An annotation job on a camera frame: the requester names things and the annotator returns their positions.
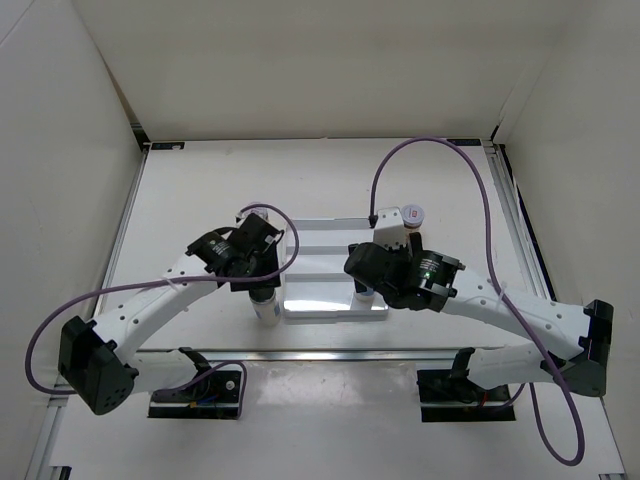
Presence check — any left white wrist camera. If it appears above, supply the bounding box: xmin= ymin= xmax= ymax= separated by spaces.
xmin=235 ymin=202 xmax=269 ymax=223

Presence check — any white tiered organizer tray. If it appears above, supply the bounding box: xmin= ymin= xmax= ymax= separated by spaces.
xmin=280 ymin=218 xmax=389 ymax=324

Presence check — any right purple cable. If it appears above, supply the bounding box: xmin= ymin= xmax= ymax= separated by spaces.
xmin=368 ymin=135 xmax=587 ymax=464

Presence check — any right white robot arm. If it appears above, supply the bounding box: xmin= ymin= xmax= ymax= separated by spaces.
xmin=344 ymin=242 xmax=614 ymax=400

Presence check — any right white-lid spice jar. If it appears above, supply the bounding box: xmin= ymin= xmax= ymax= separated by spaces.
xmin=400 ymin=204 xmax=425 ymax=234

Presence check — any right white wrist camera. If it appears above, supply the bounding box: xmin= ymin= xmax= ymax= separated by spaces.
xmin=373 ymin=207 xmax=406 ymax=250

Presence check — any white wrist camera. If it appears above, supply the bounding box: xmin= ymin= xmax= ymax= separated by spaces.
xmin=235 ymin=202 xmax=269 ymax=223
xmin=373 ymin=207 xmax=406 ymax=250

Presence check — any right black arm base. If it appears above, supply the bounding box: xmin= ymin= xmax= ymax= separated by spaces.
xmin=416 ymin=348 xmax=516 ymax=423

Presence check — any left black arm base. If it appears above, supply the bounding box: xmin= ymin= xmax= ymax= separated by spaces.
xmin=147 ymin=347 xmax=248 ymax=420

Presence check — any right small yellow bottle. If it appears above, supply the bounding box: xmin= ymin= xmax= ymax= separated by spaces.
xmin=408 ymin=232 xmax=423 ymax=253

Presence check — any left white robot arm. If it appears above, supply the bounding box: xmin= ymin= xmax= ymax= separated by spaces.
xmin=58 ymin=213 xmax=283 ymax=415

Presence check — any silver-lid white bottle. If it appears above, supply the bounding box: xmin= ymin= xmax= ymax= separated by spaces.
xmin=354 ymin=280 xmax=376 ymax=303
xmin=249 ymin=288 xmax=281 ymax=326

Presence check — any aluminium frame rail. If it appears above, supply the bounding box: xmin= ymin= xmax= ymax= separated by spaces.
xmin=59 ymin=347 xmax=506 ymax=364

